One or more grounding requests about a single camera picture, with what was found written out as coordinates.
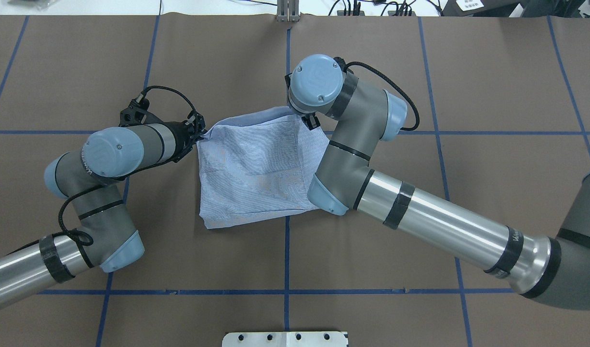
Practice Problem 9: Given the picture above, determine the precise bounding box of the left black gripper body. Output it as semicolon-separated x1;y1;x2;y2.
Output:
172;120;193;162

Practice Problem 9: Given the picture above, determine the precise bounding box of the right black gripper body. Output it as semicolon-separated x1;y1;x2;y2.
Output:
301;112;316;121

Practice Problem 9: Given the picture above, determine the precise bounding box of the light blue striped shirt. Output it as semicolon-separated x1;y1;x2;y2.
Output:
197;106;328;230

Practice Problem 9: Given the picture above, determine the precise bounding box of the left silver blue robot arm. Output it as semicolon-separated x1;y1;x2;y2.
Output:
0;111;205;310

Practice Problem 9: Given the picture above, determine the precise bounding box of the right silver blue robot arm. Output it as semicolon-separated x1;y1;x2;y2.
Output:
285;53;590;310

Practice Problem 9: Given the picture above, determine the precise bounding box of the black label box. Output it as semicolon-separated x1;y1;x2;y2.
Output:
441;0;520;17

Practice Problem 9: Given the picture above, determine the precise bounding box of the left black camera cable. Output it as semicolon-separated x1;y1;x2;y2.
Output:
58;86;201;246

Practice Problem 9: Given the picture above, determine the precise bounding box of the black camera cable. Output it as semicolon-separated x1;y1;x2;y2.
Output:
345;61;420;132
58;86;201;246

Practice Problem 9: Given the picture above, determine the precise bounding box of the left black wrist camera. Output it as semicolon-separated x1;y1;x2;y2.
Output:
118;98;163;127

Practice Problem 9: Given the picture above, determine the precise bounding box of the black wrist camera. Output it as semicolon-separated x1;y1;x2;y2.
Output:
333;56;348;72
118;98;163;127

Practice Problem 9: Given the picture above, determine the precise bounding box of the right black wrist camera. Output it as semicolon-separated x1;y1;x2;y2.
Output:
333;56;348;72

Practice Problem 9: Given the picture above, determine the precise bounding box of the right black camera cable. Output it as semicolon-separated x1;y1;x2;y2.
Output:
345;61;420;132

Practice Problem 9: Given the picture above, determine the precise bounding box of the aluminium frame post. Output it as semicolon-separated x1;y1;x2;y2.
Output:
276;0;301;23

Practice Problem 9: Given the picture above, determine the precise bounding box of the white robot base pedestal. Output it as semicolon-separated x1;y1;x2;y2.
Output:
222;331;350;347

